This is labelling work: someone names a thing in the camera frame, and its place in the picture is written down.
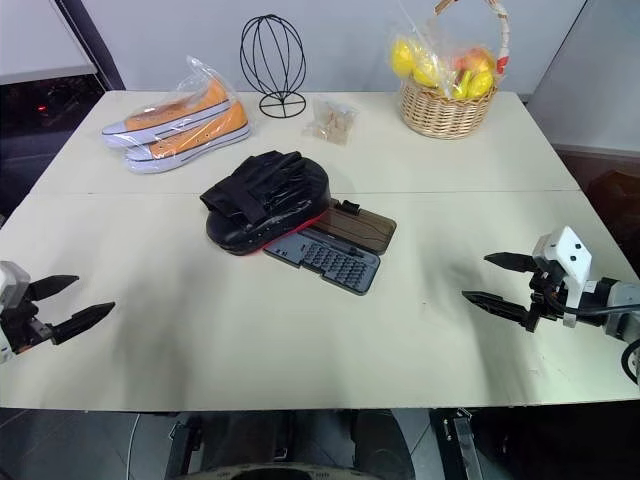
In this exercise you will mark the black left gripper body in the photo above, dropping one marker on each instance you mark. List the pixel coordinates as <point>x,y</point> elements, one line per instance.
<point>22,320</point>

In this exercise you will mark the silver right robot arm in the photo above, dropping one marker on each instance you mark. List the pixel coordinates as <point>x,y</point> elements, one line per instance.
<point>622,295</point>

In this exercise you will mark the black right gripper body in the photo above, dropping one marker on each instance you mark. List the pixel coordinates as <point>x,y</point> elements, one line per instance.
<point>550,295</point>

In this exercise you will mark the black table leg bracket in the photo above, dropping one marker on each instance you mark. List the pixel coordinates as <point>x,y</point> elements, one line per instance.
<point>457,442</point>
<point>184,442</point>

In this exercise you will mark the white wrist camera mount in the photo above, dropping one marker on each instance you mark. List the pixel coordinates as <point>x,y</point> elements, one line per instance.
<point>12,280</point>
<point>570,255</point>

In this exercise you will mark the black window post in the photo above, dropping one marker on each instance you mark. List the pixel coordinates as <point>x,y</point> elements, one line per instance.
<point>102,45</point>

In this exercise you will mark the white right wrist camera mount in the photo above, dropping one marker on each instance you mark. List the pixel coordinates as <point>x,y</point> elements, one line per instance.
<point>570,255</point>

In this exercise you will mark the yellow lemon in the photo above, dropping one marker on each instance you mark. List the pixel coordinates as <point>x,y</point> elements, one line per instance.
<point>402,55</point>
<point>427,70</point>
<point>484,81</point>

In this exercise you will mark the clear bag of snacks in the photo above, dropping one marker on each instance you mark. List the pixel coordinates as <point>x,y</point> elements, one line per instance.
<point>332,122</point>

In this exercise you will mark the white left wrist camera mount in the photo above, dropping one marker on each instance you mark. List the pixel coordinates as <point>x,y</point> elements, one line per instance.
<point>12,280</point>

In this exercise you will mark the orange canvas sneaker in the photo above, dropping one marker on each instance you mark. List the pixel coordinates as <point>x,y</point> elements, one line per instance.
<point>170,112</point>
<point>195,137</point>

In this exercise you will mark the open screwdriver bit case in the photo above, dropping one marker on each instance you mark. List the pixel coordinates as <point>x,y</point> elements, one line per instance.
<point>340,260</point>

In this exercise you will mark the black boxing focus pad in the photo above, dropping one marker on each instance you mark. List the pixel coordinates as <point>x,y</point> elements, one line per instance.
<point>270,200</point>

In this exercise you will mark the clear plastic fruit wrap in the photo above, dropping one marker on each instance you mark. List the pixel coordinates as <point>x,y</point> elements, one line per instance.
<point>440,47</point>

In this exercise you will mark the clear plastic shoe bag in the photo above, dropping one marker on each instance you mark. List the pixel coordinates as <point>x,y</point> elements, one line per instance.
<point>200,75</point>

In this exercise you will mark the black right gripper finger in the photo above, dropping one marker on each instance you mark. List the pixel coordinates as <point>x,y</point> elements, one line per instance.
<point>500,305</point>
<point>510,261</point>

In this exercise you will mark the orange peach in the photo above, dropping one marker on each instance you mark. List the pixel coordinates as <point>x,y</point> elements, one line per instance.
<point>475,60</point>

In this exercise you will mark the yellow banana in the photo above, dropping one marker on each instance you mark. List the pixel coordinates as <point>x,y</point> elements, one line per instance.
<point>462,85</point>

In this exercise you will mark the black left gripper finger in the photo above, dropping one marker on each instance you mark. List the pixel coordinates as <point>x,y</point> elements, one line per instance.
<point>80,320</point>
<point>52,286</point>

